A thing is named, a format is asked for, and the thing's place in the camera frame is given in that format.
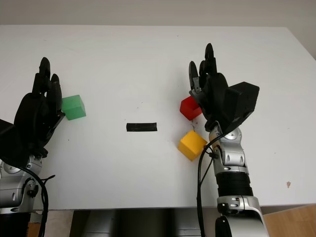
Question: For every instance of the yellow cube block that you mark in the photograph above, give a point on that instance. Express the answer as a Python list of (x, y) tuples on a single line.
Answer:
[(191, 145)]

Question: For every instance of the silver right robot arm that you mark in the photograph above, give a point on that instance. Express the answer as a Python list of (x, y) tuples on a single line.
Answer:
[(234, 158)]

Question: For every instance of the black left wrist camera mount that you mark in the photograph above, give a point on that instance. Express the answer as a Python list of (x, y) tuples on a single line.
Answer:
[(7, 143)]

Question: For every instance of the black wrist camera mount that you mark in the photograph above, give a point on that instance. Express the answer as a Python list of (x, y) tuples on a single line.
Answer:
[(7, 143), (244, 103)]

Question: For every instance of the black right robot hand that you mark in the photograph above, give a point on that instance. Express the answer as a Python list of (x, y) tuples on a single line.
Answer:
[(216, 98)]

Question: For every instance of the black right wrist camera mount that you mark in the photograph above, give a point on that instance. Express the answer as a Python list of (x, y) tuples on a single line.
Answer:
[(244, 103)]

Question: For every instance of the red cube block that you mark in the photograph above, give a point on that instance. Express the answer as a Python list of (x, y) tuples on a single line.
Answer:
[(188, 109)]

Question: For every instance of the green cube block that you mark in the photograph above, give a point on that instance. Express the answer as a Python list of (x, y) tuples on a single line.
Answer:
[(74, 108)]

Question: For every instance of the dark grey robot torso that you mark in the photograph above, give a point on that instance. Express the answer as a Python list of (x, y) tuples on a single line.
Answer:
[(138, 222)]

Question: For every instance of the black tape strip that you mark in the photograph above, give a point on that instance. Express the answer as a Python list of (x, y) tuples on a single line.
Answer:
[(142, 127)]

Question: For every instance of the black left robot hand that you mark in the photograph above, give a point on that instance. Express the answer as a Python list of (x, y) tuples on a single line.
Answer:
[(34, 111)]

